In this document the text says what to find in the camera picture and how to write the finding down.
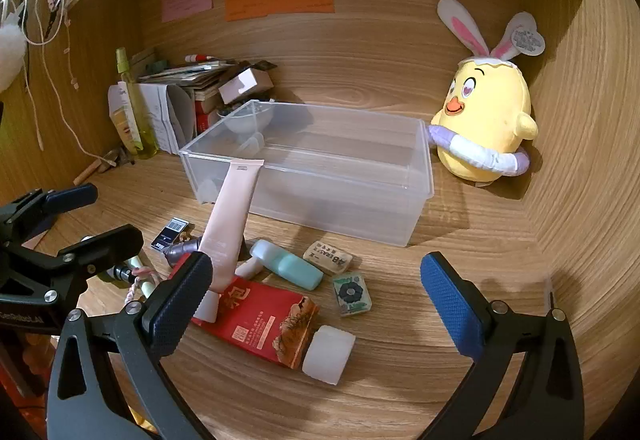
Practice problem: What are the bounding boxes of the hanging white cords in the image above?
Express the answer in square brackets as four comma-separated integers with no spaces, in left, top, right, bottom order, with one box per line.
[0,0,111,165]

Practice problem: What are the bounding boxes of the red paper packet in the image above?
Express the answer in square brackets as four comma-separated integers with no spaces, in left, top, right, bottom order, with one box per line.
[190,281,321,370]

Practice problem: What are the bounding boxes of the yellow green spray bottle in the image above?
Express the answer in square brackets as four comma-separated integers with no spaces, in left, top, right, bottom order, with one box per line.
[115,47,160,161]

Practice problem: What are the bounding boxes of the cream squeeze tube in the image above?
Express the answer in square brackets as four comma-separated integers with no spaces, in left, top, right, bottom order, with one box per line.
[109,87,138,155]

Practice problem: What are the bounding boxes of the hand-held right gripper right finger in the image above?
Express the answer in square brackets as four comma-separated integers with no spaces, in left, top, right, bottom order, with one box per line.
[420,251,585,440]

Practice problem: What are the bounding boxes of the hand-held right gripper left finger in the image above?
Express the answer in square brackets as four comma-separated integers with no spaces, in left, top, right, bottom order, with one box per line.
[46,251,214,440]

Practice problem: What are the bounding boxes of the red books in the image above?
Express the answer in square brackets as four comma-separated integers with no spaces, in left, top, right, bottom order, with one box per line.
[194,100,221,135]

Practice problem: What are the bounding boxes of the small black card box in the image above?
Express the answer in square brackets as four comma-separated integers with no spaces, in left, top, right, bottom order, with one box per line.
[151,218,188,251]

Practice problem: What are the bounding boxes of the white bowl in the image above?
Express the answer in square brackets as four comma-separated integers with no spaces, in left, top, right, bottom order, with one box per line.
[216,100,273,133]

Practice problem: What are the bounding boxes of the light green tube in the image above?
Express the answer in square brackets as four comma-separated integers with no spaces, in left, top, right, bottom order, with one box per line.
[127,255,156,295]

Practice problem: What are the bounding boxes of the beige eraser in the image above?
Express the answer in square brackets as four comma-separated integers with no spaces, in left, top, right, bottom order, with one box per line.
[302,240,353,275]

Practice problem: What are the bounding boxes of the pink cosmetic tube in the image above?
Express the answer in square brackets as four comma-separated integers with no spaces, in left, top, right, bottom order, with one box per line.
[192,160,265,323]

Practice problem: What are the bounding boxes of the white tape roll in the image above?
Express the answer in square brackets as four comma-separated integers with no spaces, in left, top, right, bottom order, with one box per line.
[301,326,357,386]

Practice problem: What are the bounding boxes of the pink braided cord keychain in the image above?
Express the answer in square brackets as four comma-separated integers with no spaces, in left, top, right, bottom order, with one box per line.
[122,265,166,305]

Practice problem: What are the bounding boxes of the yellow chick plush toy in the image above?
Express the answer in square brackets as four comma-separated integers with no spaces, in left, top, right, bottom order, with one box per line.
[427,0,546,185]

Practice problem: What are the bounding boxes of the dark metal clips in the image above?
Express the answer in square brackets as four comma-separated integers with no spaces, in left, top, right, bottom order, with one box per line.
[102,147,136,168]

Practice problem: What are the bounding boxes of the folded white papers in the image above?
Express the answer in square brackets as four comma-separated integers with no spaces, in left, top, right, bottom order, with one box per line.
[135,82,197,155]

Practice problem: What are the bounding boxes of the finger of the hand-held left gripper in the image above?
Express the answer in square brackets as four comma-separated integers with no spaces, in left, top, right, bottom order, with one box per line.
[0,185,98,251]
[10,224,144,315]

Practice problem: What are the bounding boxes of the small teal bottle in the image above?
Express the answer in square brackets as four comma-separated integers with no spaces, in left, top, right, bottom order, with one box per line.
[235,240,325,291]

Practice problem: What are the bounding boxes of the clear plastic storage box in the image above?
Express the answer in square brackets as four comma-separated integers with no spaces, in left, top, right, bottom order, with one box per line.
[178,100,435,248]

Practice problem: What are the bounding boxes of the green flower tile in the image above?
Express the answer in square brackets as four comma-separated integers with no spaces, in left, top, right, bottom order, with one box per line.
[331,271,373,317]

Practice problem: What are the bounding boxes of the white cardboard box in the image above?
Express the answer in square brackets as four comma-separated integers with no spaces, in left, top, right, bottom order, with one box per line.
[218,68,275,104]

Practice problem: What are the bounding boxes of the grey purple small item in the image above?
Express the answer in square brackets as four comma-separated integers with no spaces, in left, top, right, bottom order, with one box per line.
[165,235,203,268]

